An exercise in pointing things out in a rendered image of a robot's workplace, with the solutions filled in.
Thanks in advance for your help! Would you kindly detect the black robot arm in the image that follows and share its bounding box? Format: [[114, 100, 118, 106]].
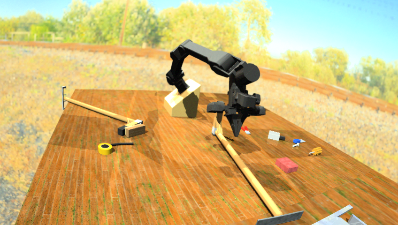
[[166, 39, 261, 108]]

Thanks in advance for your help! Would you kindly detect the yellow ring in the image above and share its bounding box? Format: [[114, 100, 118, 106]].
[[98, 143, 112, 155]]

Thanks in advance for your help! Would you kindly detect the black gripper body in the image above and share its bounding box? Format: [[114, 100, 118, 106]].
[[207, 86, 266, 116]]

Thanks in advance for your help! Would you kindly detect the pink cube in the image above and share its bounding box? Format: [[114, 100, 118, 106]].
[[276, 157, 298, 173]]

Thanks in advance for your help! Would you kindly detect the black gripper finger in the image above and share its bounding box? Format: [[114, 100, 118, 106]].
[[237, 114, 251, 137], [224, 113, 238, 137]]

